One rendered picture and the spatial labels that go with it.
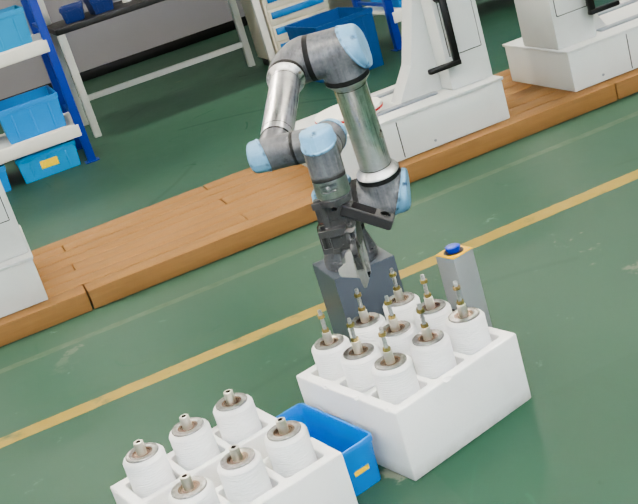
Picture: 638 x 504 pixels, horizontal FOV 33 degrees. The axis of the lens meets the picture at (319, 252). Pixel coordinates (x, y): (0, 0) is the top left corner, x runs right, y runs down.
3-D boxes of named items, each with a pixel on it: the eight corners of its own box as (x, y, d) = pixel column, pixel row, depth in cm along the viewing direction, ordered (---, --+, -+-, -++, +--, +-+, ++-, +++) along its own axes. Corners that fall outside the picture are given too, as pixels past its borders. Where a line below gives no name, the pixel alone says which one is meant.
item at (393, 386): (414, 414, 256) (394, 347, 250) (439, 425, 248) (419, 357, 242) (382, 433, 252) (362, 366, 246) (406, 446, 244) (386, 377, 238)
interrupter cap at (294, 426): (261, 436, 230) (260, 433, 229) (289, 419, 233) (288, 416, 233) (279, 446, 223) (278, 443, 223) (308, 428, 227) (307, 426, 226)
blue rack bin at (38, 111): (2, 135, 697) (-10, 104, 690) (59, 115, 706) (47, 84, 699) (9, 146, 651) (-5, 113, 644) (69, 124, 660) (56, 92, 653)
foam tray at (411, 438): (315, 437, 274) (295, 375, 268) (426, 365, 293) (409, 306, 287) (415, 482, 242) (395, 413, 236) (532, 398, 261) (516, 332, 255)
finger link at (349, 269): (345, 291, 237) (334, 251, 235) (371, 286, 235) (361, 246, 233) (343, 295, 234) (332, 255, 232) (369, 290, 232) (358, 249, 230)
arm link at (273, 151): (261, 37, 272) (239, 147, 234) (302, 26, 269) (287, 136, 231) (277, 76, 279) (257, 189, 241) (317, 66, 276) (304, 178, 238)
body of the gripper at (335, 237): (329, 245, 239) (314, 195, 235) (367, 237, 237) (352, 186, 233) (324, 258, 232) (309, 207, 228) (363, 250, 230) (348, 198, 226)
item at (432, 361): (471, 393, 257) (453, 326, 251) (460, 415, 249) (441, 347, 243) (433, 395, 262) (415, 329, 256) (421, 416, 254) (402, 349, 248)
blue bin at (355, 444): (279, 464, 266) (264, 423, 262) (314, 442, 271) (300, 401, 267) (350, 502, 242) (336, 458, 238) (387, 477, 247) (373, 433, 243)
